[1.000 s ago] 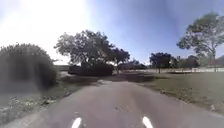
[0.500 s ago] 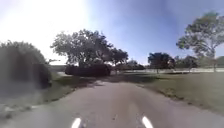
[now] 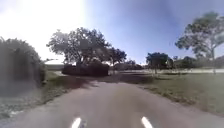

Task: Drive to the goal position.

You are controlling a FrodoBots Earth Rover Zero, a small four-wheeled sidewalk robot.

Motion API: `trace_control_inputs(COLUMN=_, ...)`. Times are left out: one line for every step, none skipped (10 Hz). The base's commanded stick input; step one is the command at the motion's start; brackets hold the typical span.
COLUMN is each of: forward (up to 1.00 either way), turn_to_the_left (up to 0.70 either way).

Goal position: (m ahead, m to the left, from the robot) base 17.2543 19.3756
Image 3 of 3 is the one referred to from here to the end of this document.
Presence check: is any dark hedge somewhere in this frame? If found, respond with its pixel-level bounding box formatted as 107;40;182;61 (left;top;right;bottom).
61;61;110;78

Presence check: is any large tree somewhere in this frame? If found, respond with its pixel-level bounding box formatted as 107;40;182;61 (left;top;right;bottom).
46;27;112;68

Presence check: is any grey asphalt path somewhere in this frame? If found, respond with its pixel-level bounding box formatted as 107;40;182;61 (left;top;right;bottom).
0;73;224;128

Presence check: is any grass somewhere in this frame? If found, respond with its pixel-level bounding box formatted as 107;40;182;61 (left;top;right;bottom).
136;72;224;116
0;70;88;121

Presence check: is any robot's own part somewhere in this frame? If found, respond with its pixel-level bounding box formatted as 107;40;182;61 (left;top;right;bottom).
140;116;154;128
70;116;82;128

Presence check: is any large bush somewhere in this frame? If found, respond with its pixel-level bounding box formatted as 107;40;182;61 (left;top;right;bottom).
0;37;47;98

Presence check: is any tall tree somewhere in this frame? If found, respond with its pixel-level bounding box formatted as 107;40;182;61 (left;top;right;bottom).
174;11;224;75

